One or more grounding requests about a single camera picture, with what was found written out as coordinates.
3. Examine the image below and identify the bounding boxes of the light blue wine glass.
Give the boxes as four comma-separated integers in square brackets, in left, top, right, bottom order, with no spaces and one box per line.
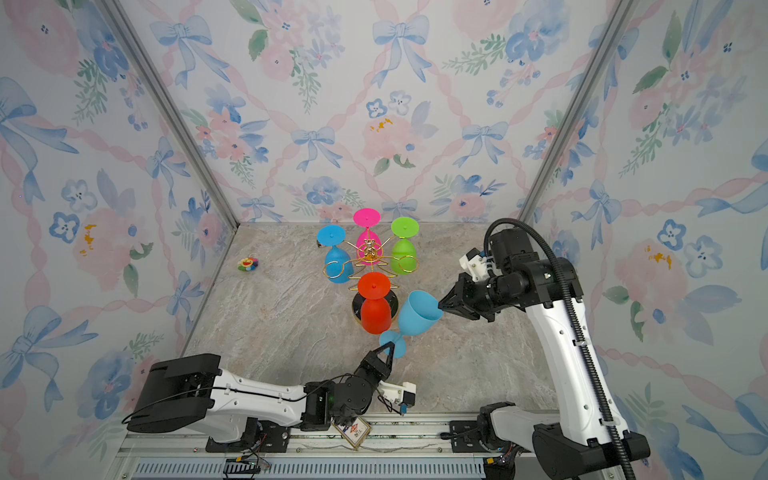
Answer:
[379,290,443,359]

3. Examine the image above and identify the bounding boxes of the red wine glass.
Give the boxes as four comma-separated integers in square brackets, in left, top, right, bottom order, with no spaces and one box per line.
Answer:
[358,272,392,335]

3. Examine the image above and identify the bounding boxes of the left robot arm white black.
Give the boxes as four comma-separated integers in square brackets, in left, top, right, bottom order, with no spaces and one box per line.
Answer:
[122,342,416,452]

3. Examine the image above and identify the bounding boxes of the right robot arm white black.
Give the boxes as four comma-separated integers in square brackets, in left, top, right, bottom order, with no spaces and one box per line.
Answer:
[438,218,650,479]

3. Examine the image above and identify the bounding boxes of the green wine glass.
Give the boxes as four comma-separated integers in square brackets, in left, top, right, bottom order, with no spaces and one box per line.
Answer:
[391,217,420,275]

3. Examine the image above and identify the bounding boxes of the cyan wine glass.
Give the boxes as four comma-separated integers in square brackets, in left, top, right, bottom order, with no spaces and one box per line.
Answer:
[317,224,353,284]

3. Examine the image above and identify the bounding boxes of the magenta wine glass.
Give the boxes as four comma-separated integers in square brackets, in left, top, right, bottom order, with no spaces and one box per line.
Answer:
[353,208,383,266]

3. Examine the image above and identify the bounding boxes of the small framed card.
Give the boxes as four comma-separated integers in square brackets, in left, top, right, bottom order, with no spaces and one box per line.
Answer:
[332,417,372,450]

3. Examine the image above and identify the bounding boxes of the rainbow flower plush toy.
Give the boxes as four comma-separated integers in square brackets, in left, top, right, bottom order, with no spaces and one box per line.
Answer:
[237,257,259,272]

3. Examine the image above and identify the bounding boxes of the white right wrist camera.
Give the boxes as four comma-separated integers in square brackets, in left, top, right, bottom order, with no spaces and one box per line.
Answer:
[459,248,496,284]

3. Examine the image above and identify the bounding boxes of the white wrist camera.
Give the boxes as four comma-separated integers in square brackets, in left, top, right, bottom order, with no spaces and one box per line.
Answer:
[459,248,496,284]
[377,381,416,416]

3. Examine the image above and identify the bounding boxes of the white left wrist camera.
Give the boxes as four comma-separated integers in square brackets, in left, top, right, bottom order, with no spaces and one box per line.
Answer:
[377,381,416,416]

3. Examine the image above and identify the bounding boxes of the gold wire glass rack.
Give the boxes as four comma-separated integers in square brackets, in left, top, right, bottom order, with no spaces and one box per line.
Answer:
[323,230,420,284]

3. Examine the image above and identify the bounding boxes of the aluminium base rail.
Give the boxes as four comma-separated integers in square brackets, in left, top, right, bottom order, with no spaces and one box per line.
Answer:
[106,413,546,479]

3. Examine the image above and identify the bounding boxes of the aluminium corner post right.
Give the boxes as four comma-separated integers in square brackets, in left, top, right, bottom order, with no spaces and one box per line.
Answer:
[517,0,636,222]

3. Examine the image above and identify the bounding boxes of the aluminium corner post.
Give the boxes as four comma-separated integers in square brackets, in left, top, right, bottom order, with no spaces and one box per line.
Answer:
[95,0,239,229]
[517,0,636,222]

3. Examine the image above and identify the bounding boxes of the aluminium corner post left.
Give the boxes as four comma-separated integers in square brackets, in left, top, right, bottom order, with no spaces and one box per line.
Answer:
[95,0,239,229]

